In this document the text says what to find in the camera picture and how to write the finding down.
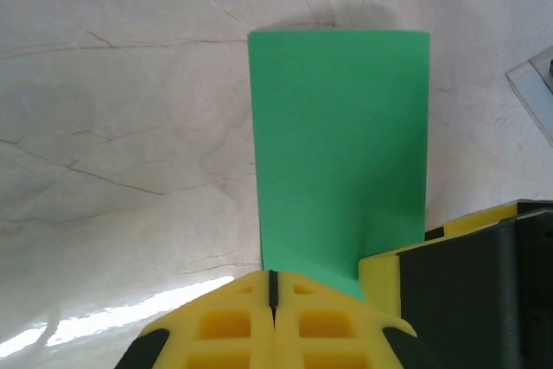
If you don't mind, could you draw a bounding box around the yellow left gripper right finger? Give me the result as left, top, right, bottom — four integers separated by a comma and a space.
274, 270, 438, 369

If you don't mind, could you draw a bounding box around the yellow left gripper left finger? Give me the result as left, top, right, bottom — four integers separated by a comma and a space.
114, 270, 276, 369

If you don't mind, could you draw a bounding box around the green paper sheet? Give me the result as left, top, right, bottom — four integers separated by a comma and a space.
247, 29, 432, 302

